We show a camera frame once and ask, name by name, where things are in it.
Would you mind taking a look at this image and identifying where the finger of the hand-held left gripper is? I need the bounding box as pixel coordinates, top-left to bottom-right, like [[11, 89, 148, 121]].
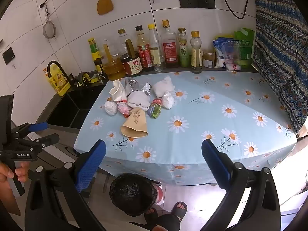
[[11, 122, 49, 135], [14, 133, 60, 150]]

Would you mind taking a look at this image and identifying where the person's left forearm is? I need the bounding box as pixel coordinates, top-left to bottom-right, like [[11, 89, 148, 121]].
[[0, 184, 21, 216]]

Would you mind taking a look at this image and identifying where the white tissue ball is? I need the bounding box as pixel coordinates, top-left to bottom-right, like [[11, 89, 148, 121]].
[[161, 93, 175, 109], [104, 100, 118, 116]]

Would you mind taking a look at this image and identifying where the metal mesh strainer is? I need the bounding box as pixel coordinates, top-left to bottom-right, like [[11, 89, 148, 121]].
[[43, 3, 57, 41]]

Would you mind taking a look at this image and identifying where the black and yellow striped cloth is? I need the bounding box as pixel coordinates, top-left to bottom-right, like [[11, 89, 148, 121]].
[[73, 71, 93, 87]]

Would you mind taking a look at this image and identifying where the large white tissue wad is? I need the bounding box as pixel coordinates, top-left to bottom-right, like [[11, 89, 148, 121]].
[[153, 76, 175, 97]]

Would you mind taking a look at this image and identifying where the blue patterned cloth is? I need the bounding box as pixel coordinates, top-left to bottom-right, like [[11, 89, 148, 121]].
[[252, 0, 308, 134]]

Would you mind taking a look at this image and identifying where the bin with black bag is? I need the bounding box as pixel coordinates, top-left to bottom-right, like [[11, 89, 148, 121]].
[[109, 173, 164, 217]]

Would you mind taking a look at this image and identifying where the black faucet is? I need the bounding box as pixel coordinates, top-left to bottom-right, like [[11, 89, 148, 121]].
[[47, 60, 75, 83]]

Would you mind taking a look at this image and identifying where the yellow detergent bottle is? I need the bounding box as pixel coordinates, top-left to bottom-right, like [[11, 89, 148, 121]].
[[43, 67, 72, 97]]

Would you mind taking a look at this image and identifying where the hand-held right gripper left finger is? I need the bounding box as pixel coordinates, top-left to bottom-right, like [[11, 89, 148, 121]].
[[24, 139, 107, 231]]

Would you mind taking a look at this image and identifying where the person's right foot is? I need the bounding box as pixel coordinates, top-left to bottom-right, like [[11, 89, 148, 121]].
[[168, 201, 189, 222]]

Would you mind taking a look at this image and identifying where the dark soy sauce jug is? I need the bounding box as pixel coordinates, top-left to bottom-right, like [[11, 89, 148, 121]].
[[120, 38, 144, 78]]

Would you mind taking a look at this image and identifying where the small white pink packet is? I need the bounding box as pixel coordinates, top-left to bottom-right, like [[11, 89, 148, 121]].
[[225, 63, 242, 72]]

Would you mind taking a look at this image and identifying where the brown paper cup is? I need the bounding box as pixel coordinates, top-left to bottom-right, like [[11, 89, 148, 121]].
[[120, 108, 149, 138]]

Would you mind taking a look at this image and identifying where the green bottle with yellow label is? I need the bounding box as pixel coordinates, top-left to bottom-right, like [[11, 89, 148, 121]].
[[88, 38, 107, 75]]

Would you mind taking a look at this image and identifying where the green pepper oil bottle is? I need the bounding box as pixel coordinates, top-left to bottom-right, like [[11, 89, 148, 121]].
[[177, 28, 192, 68]]

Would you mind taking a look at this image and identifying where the green and red snack wrapper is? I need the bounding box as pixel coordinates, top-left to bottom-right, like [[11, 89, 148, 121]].
[[147, 98, 162, 119]]

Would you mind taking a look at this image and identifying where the black double wall socket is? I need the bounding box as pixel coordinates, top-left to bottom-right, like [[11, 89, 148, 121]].
[[178, 0, 216, 10]]

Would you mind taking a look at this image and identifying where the small bottle with yellow cap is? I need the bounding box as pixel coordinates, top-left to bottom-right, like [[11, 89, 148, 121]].
[[190, 30, 203, 74]]

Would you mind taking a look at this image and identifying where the clear bottle with gold cap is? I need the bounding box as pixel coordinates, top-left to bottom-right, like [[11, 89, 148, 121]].
[[117, 28, 128, 56]]

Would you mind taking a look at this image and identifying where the plastic wrapped bottle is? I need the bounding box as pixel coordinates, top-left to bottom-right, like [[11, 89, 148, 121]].
[[213, 37, 241, 68]]

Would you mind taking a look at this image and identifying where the black wall switch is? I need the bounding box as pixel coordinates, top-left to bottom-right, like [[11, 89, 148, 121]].
[[2, 47, 15, 65]]

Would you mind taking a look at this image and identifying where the grey white tissue wad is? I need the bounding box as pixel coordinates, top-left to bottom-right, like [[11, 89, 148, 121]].
[[127, 90, 150, 111]]

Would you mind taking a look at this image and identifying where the person's foot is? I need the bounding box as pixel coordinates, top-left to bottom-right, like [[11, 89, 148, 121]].
[[144, 207, 159, 230], [168, 201, 189, 222]]

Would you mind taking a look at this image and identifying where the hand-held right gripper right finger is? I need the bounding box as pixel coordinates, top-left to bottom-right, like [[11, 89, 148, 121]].
[[201, 138, 282, 231]]

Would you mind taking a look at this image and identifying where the cream paper pouch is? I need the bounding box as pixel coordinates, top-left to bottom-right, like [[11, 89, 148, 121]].
[[109, 79, 128, 102]]

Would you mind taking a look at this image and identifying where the black sink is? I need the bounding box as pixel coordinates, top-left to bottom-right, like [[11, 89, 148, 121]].
[[45, 84, 108, 129]]

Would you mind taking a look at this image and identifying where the blue daisy tablecloth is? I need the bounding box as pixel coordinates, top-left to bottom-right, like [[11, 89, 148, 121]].
[[73, 71, 298, 186]]

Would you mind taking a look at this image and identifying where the green bag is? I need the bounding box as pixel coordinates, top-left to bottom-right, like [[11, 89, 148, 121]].
[[234, 27, 256, 69]]

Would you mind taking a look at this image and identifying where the red and white candy wrapper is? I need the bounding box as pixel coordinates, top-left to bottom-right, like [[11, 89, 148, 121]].
[[116, 99, 131, 119]]

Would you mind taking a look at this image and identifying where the silver candy wrapper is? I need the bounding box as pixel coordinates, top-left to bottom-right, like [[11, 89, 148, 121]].
[[140, 83, 153, 97]]

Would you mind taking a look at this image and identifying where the large cooking oil jug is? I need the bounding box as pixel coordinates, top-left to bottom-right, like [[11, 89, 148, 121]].
[[101, 39, 126, 81]]

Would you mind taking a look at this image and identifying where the black power cable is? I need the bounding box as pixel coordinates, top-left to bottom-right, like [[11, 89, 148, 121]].
[[219, 0, 252, 20]]

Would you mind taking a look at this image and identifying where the clear bottle with red label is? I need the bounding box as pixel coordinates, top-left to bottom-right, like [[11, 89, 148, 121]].
[[160, 19, 181, 68]]

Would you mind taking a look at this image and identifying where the person's left hand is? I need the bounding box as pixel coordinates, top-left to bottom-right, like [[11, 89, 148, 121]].
[[0, 161, 30, 190]]

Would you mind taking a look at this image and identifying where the clear vinegar bottle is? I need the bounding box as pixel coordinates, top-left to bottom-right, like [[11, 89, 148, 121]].
[[147, 24, 166, 72]]

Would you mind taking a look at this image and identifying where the small glass jar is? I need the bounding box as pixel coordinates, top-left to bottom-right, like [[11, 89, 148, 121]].
[[202, 49, 216, 68]]

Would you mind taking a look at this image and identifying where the red label soy sauce bottle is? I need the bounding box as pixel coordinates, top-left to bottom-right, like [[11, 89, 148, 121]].
[[135, 25, 154, 72]]

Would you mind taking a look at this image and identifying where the person's left foot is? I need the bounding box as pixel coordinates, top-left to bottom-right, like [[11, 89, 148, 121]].
[[144, 207, 159, 230]]

